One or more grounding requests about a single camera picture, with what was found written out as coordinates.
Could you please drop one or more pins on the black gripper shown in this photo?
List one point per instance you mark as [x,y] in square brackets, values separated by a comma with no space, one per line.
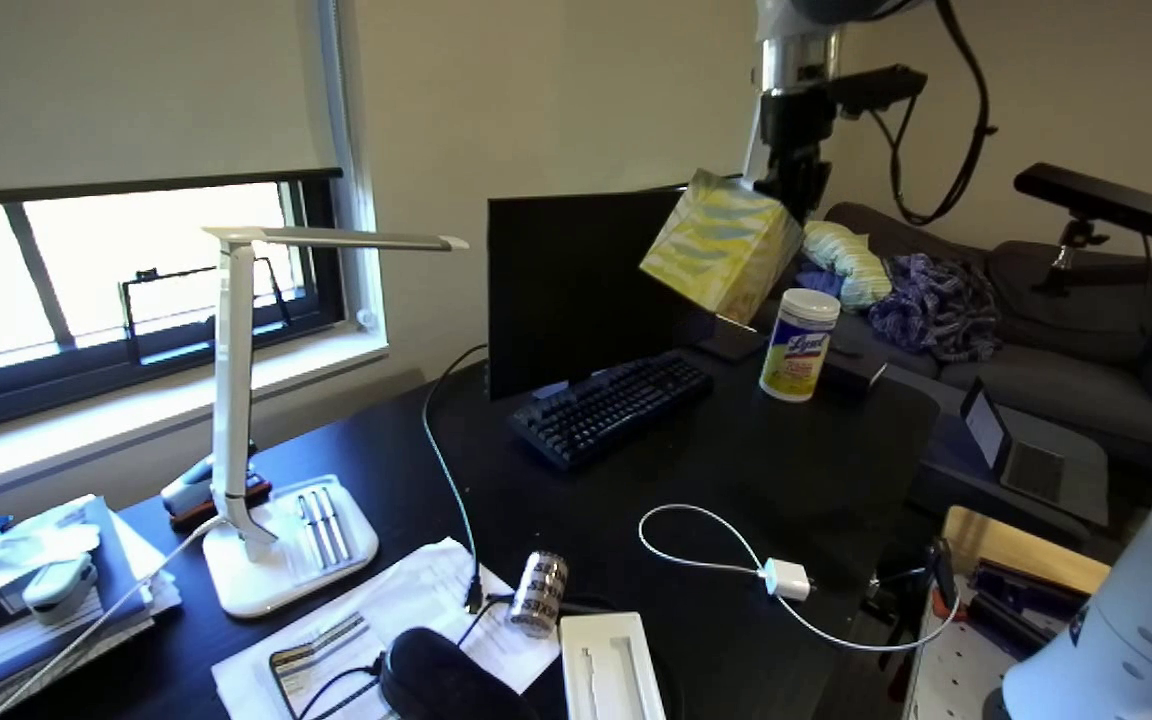
[799,123]

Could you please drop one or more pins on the yellow patterned tissue box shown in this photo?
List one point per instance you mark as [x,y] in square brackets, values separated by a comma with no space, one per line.
[723,245]

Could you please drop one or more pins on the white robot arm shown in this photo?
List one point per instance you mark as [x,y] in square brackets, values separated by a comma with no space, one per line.
[1102,661]

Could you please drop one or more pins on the white flat box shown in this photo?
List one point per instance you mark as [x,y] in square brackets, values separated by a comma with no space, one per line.
[609,671]

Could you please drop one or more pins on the disinfectant wipes canister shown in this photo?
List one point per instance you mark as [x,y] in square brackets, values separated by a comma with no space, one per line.
[799,346]

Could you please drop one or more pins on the purple cloth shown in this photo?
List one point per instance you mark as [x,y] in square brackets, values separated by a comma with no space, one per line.
[936,309]

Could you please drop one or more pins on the black computer monitor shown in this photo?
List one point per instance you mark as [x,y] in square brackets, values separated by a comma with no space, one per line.
[567,287]

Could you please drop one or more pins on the open laptop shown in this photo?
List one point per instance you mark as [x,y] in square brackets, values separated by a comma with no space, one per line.
[1019,464]

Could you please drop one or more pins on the black keyboard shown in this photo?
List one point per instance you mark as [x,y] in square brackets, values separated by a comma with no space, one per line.
[599,415]

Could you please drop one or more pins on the dark grey couch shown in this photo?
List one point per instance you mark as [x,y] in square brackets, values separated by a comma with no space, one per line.
[1074,359]

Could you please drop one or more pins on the white power adapter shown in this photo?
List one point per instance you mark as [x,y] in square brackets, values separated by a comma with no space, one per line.
[786,578]

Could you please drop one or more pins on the small metal can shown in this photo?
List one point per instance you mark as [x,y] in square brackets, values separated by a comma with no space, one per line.
[541,594]

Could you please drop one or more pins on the black glasses case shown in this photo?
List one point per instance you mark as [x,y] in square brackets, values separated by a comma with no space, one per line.
[433,677]

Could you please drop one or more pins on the white paper sheets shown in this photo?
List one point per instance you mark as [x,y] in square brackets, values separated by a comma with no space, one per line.
[421,591]

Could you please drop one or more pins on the stack of books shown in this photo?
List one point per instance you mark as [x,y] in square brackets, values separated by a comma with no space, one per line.
[75,568]

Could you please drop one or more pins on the black camera on stand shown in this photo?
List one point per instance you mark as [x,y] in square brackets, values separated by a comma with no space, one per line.
[1088,202]

